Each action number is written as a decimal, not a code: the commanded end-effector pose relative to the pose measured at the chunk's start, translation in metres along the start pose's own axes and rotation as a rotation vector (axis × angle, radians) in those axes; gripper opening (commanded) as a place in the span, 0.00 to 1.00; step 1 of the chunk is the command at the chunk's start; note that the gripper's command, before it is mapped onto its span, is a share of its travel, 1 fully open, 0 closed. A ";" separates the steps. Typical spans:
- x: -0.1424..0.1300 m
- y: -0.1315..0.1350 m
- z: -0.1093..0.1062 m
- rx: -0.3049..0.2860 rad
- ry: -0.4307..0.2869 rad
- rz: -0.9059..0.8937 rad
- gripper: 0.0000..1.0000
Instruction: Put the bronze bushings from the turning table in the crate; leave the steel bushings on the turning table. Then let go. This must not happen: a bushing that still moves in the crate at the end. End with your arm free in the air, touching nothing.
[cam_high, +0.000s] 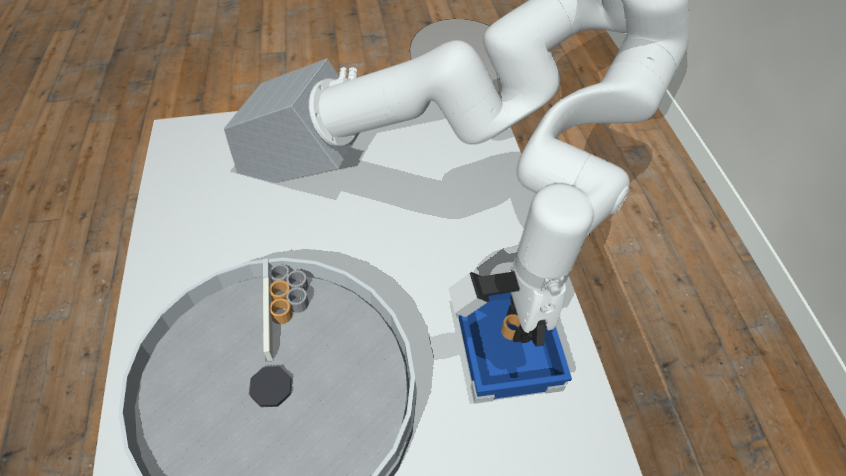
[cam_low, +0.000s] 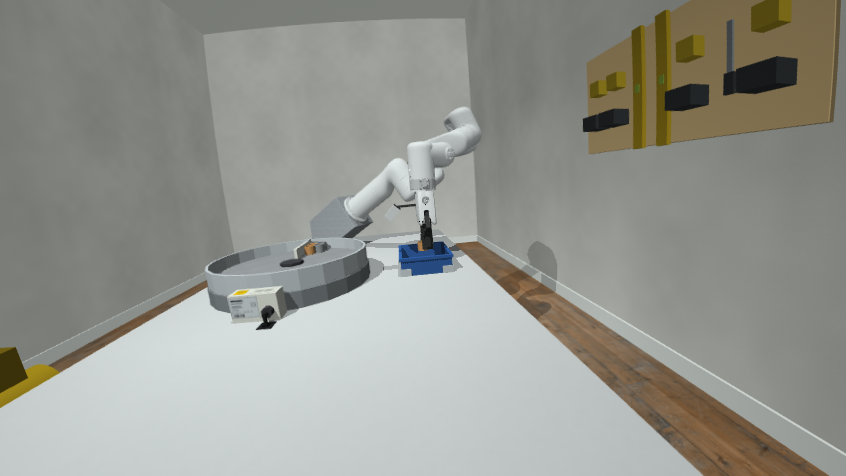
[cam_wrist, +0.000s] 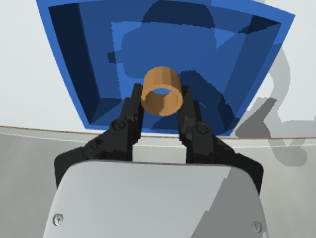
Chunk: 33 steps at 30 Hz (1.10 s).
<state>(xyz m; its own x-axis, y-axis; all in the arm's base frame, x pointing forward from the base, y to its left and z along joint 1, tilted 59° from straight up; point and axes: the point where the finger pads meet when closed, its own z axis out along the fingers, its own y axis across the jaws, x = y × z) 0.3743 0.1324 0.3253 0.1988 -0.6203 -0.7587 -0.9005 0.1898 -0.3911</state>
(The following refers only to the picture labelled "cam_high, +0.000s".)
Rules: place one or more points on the bronze bushing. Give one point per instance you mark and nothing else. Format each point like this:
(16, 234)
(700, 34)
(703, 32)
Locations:
(278, 286)
(280, 304)
(510, 319)

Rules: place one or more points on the grey metal bushing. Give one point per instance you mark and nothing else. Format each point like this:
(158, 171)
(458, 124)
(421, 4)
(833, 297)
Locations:
(296, 276)
(278, 270)
(295, 293)

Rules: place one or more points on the blue open crate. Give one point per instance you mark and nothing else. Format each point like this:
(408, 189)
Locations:
(513, 365)

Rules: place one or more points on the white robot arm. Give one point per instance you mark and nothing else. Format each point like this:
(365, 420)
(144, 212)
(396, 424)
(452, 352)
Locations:
(585, 189)

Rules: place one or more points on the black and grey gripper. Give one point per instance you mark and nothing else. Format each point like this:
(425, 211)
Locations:
(534, 307)

